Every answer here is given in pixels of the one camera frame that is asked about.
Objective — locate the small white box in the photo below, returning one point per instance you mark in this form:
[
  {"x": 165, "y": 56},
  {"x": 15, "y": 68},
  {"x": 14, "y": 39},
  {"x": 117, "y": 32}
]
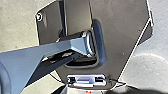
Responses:
[{"x": 86, "y": 81}]

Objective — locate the grey robot torso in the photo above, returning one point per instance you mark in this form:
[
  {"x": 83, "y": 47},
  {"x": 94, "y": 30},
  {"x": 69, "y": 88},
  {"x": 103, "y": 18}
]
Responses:
[{"x": 33, "y": 63}]

